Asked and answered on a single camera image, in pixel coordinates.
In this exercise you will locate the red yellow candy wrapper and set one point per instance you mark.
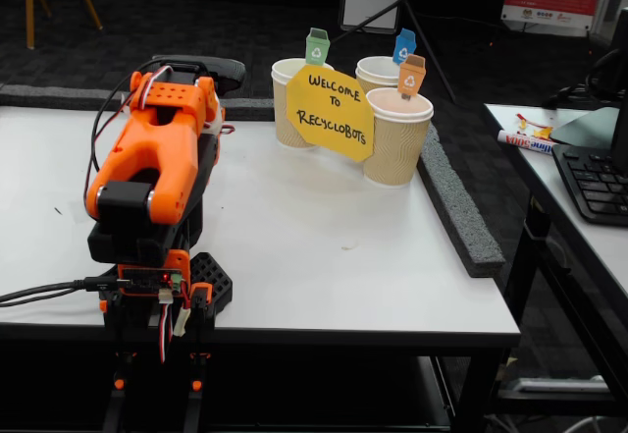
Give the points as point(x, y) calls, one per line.
point(542, 132)

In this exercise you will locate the black computer keyboard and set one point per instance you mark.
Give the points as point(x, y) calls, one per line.
point(593, 182)

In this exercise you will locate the white soda candy tube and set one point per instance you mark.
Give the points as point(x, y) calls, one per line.
point(525, 141)

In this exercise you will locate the paper cup with orange label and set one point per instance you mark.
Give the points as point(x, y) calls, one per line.
point(397, 148)

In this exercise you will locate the white side table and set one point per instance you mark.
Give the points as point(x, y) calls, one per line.
point(539, 173)

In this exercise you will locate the short dark foam strip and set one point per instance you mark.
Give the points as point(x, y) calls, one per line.
point(250, 109)

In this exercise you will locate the yellow welcome paper sign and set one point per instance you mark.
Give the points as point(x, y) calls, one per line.
point(333, 119)

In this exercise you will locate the black headset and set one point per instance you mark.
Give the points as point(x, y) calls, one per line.
point(591, 79)

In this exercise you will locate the paper cup with green label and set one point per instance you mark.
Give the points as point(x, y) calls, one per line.
point(282, 109)

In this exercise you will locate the orange recycle bin label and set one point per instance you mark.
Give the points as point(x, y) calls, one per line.
point(412, 79)

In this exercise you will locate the black tripod stand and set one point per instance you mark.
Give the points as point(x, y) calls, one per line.
point(432, 57)

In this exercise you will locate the blue recycle bin label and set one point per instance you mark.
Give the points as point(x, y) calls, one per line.
point(404, 51)

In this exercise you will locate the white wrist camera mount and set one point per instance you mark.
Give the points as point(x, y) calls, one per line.
point(213, 126)

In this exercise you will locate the paper cup with blue label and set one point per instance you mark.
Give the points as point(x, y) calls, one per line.
point(375, 72)

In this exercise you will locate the orange controller board housing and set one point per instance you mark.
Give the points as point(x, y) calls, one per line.
point(174, 263)

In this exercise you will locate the long dark foam strip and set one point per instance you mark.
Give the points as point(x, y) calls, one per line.
point(49, 96)

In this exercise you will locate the black and orange robot arm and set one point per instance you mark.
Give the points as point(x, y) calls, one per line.
point(147, 168)

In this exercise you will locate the thick grey foam strip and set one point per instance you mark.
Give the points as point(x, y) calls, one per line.
point(461, 217)

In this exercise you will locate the green recycle bin label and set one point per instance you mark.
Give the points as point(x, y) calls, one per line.
point(318, 50)

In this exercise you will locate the black orange table clamp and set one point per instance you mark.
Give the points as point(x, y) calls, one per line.
point(200, 293)
point(118, 383)

